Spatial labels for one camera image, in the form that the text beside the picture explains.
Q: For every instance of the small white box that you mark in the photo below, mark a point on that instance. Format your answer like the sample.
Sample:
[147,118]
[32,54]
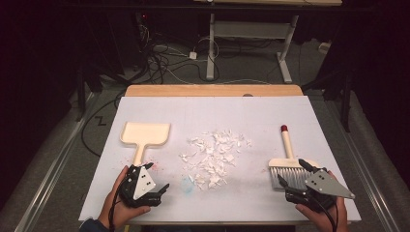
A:
[324,47]

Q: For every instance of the person's left hand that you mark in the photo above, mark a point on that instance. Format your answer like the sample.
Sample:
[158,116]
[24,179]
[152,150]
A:
[117,214]

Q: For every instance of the pile of white paper scraps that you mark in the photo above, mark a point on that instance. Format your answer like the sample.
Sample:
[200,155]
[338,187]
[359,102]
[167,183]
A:
[212,158]

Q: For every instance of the cream brush with red tip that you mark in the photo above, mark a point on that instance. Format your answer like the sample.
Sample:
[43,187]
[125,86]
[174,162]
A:
[287,145]

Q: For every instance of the cream plastic dustpan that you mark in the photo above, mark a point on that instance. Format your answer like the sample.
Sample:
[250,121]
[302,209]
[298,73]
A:
[145,133]

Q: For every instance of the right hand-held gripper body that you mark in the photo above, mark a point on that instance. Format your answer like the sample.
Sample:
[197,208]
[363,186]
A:
[325,185]

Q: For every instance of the metal floor rail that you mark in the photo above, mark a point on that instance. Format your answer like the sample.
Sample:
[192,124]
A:
[370,183]
[48,180]

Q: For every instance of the white board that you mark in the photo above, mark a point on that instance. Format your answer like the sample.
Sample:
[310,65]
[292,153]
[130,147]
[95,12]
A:
[225,112]

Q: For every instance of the white desk frame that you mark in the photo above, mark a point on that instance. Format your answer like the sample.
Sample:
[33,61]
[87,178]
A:
[211,48]

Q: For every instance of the pink crumbs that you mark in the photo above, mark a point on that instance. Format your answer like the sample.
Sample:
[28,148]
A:
[155,166]

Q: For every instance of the wooden table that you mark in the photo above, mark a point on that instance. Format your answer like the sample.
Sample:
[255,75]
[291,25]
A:
[209,90]

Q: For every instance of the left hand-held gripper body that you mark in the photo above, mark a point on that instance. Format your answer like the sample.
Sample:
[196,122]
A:
[141,185]

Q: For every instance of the dark metal stand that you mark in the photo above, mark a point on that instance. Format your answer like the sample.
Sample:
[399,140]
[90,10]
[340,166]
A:
[346,106]
[80,96]

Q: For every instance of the white power adapter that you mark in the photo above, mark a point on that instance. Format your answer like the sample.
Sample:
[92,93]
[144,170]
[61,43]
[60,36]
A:
[192,55]

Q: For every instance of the person's right hand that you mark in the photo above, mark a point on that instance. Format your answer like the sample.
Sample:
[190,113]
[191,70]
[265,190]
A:
[325,220]

